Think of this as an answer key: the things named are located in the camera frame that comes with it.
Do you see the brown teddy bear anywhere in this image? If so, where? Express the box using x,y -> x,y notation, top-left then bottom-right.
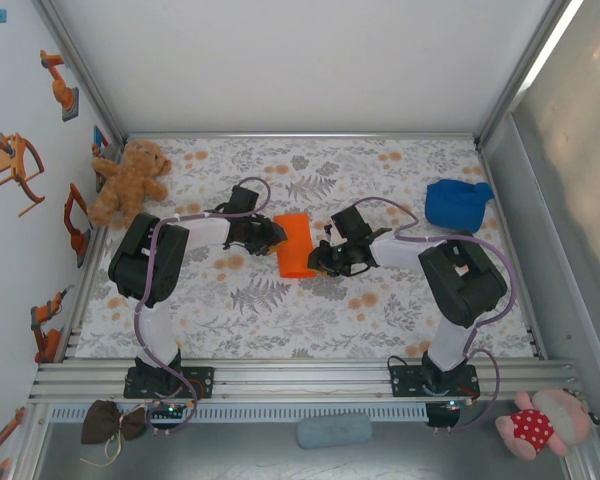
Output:
87,139 -> 173,235

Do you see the brown drawstring pouch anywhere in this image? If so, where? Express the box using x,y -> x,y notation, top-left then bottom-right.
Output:
79,398 -> 147,469

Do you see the short aluminium frame post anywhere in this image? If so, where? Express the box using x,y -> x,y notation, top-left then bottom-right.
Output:
14,403 -> 51,480
562,439 -> 600,480

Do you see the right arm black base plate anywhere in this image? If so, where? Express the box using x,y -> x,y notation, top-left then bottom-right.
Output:
388,364 -> 481,400

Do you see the floral patterned table mat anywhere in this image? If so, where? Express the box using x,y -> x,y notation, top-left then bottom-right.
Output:
74,137 -> 536,360

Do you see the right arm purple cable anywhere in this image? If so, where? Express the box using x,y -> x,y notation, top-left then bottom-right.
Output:
349,196 -> 520,435

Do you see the aluminium mounting rail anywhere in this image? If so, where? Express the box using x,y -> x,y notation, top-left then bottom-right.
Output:
27,357 -> 579,405

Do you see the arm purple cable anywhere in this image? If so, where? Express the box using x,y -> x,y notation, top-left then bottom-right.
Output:
134,177 -> 274,437
349,196 -> 520,435

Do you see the grey-blue oblong case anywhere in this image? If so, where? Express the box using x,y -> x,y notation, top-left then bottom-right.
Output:
295,412 -> 373,450

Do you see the aluminium frame post with light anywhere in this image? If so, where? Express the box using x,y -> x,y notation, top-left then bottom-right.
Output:
472,0 -> 589,151

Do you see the orange paper sheet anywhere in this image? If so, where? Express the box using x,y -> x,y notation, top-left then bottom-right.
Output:
273,212 -> 317,279

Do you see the blue grey orange wall sticker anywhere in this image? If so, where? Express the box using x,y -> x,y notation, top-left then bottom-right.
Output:
90,124 -> 114,194

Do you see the pink plush doll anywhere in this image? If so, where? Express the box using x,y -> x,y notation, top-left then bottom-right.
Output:
494,388 -> 600,461

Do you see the blue cloth pouch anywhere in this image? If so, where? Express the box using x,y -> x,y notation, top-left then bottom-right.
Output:
424,178 -> 495,235

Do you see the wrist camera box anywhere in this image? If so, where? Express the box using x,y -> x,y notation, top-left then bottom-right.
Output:
329,204 -> 374,242
228,185 -> 260,216

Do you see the white slotted cable duct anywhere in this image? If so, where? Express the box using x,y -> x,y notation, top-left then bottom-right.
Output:
49,403 -> 429,424

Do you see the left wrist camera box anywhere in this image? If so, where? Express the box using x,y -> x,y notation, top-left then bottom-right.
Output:
228,185 -> 260,216

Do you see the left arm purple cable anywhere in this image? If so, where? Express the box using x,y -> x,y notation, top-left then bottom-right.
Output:
134,177 -> 274,437

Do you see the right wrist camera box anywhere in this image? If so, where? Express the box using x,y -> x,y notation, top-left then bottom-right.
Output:
329,204 -> 374,242

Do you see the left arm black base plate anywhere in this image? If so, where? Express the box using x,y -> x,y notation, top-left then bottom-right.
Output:
123,366 -> 216,400

